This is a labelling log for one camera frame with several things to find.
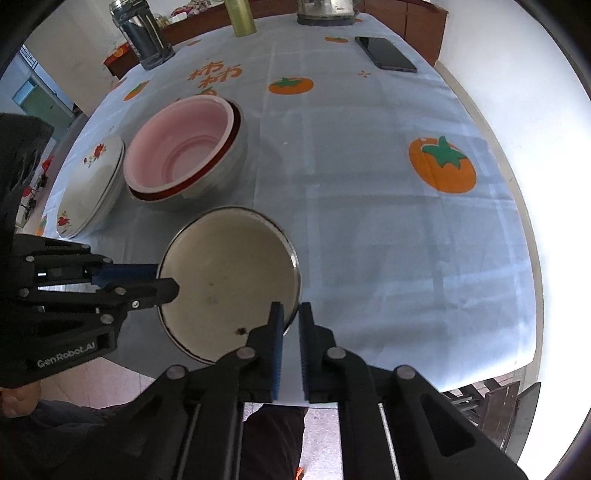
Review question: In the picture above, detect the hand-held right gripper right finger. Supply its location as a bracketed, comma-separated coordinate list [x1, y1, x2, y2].
[298, 303, 529, 480]

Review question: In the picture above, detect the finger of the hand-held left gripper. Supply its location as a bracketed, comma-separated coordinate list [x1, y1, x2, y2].
[18, 277, 180, 325]
[16, 234, 160, 286]

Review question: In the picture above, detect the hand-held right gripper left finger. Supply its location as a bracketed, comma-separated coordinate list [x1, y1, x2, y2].
[60, 302, 284, 480]

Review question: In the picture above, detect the white plate with red flowers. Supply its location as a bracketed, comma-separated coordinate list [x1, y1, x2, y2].
[55, 136, 124, 238]

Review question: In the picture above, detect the pink plastic bowl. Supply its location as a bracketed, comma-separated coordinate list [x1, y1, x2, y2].
[124, 95, 234, 193]

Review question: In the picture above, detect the large stainless steel bowl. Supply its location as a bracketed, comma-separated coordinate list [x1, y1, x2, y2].
[129, 104, 250, 214]

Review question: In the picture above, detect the red plastic bowl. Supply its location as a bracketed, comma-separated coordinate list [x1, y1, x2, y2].
[129, 99, 243, 204]

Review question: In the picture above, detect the person's left forearm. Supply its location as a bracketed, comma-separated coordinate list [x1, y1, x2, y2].
[28, 397, 162, 480]

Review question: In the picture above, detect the person's left hand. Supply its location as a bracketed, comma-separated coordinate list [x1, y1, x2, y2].
[0, 382, 43, 419]

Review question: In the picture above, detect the person's leg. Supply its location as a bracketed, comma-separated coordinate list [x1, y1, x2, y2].
[242, 406, 306, 480]

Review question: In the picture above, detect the persimmon printed tablecloth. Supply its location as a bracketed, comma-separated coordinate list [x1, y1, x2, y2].
[34, 11, 541, 407]

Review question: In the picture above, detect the wooden chair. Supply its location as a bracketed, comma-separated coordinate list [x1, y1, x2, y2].
[443, 376, 542, 454]

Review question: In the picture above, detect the green door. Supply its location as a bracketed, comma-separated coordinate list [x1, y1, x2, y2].
[11, 76, 45, 112]

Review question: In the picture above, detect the dark glass water bottle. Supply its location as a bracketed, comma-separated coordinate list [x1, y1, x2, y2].
[108, 0, 175, 71]

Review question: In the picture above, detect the gold green tin canister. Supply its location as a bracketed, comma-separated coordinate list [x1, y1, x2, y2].
[224, 0, 257, 38]

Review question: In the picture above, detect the black smartphone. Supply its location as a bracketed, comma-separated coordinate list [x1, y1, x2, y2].
[355, 36, 419, 73]

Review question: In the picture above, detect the stainless steel electric kettle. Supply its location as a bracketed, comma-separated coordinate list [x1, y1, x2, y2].
[295, 0, 363, 27]

